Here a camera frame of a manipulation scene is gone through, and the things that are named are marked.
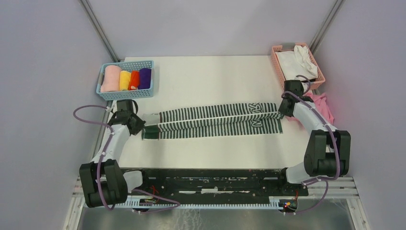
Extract yellow rolled towel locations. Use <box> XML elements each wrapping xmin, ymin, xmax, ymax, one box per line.
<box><xmin>119</xmin><ymin>70</ymin><xmax>131</xmax><ymax>91</ymax></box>

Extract aluminium frame rails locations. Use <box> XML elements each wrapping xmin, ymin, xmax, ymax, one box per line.
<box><xmin>62</xmin><ymin>95</ymin><xmax>370</xmax><ymax>230</ymax></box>

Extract pink crumpled towel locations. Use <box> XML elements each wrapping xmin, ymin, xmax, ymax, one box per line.
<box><xmin>305</xmin><ymin>92</ymin><xmax>334</xmax><ymax>124</ymax></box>

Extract green white striped towel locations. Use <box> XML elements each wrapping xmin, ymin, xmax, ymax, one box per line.
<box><xmin>141</xmin><ymin>103</ymin><xmax>283</xmax><ymax>140</ymax></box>

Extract pink rolled towel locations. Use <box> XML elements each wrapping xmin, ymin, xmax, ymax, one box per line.
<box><xmin>100</xmin><ymin>65</ymin><xmax>122</xmax><ymax>93</ymax></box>

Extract blue plastic basket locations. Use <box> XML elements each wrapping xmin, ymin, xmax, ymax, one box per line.
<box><xmin>96</xmin><ymin>60</ymin><xmax>154</xmax><ymax>101</ymax></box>

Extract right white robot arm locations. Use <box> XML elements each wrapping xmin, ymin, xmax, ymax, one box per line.
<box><xmin>276</xmin><ymin>80</ymin><xmax>351</xmax><ymax>196</ymax></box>

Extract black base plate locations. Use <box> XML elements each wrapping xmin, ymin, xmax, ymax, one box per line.
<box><xmin>139</xmin><ymin>168</ymin><xmax>309</xmax><ymax>205</ymax></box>

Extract purple towel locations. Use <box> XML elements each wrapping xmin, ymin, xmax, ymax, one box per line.
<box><xmin>138</xmin><ymin>68</ymin><xmax>152</xmax><ymax>90</ymax></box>

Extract white folded cloth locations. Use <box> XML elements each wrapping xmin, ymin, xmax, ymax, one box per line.
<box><xmin>276</xmin><ymin>45</ymin><xmax>318</xmax><ymax>80</ymax></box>

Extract red rolled towel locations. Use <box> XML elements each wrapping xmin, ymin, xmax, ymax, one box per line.
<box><xmin>128</xmin><ymin>70</ymin><xmax>140</xmax><ymax>91</ymax></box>

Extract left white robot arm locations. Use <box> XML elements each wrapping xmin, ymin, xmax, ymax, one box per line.
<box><xmin>79</xmin><ymin>99</ymin><xmax>151</xmax><ymax>210</ymax></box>

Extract pink plastic basket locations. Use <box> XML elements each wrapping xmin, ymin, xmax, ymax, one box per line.
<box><xmin>271</xmin><ymin>43</ymin><xmax>326</xmax><ymax>90</ymax></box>

